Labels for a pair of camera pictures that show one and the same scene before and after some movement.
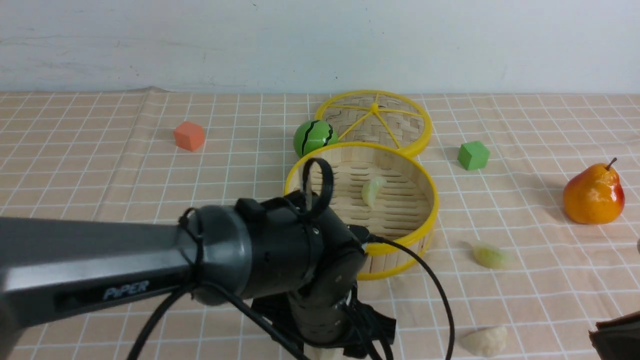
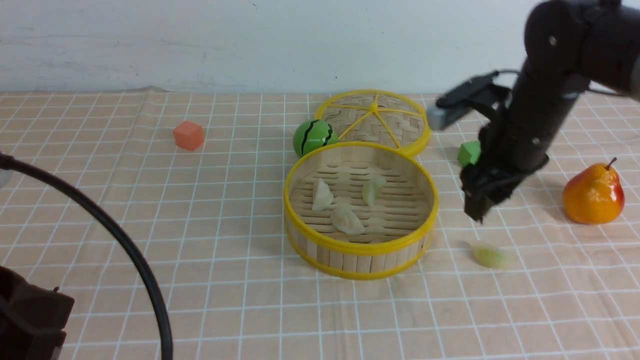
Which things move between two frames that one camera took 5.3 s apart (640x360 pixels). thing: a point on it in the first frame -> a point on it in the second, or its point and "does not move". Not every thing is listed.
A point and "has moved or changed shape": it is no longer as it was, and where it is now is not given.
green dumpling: [370, 189] does not move
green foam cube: [473, 155] does not move
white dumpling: [316, 353] has moved or changed shape
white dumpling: [488, 342] -> [345, 220]
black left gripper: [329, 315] -> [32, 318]
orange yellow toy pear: [594, 195] does not move
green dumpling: [490, 256] does not move
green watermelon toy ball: [310, 135] does not move
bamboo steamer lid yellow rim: [416, 147] does not move
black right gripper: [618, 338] -> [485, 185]
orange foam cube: [189, 135] does not move
